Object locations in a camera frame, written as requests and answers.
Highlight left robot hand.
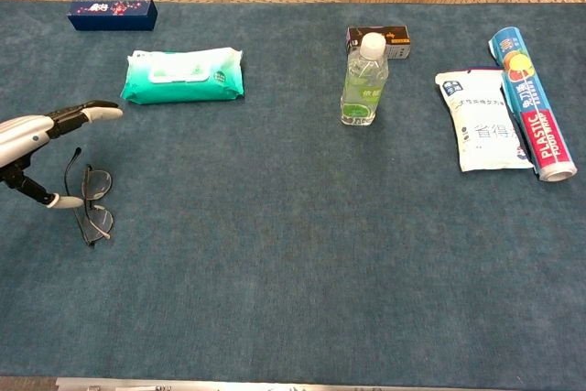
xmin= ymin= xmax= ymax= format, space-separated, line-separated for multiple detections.
xmin=0 ymin=100 xmax=124 ymax=210

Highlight black-framed eyeglasses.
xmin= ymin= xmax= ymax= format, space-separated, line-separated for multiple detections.
xmin=63 ymin=147 xmax=115 ymax=248

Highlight dark blue printed box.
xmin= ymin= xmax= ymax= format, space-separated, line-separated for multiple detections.
xmin=67 ymin=0 xmax=158 ymax=32

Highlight green wet wipes pack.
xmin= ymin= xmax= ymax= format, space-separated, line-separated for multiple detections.
xmin=119 ymin=46 xmax=246 ymax=106

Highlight teal felt table cloth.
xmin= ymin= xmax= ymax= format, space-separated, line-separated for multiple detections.
xmin=0 ymin=0 xmax=586 ymax=386

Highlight clear water bottle green label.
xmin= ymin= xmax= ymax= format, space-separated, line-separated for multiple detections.
xmin=339 ymin=32 xmax=390 ymax=127

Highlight black box gold print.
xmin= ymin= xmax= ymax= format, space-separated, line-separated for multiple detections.
xmin=345 ymin=25 xmax=412 ymax=61

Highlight white plastic refill bag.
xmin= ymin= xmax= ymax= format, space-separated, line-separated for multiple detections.
xmin=434 ymin=68 xmax=536 ymax=173

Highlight blue plastic wrap roll box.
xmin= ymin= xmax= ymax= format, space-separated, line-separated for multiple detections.
xmin=487 ymin=27 xmax=578 ymax=183

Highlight aluminium table edge rail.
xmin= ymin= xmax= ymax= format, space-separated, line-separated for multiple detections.
xmin=54 ymin=376 xmax=331 ymax=391

